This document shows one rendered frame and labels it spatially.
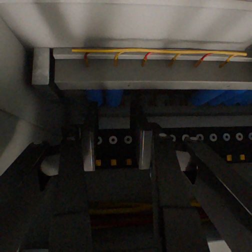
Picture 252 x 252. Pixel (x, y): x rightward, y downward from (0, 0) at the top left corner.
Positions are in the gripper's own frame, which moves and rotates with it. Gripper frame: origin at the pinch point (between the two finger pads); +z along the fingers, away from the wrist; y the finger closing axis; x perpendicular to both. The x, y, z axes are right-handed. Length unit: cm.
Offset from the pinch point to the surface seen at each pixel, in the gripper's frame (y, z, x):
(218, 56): 7.8, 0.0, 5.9
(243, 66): 10.2, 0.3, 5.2
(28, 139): -6.7, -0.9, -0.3
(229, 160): 16.4, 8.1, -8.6
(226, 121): 16.4, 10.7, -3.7
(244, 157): 18.7, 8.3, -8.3
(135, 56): 1.5, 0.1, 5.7
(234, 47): 8.9, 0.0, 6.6
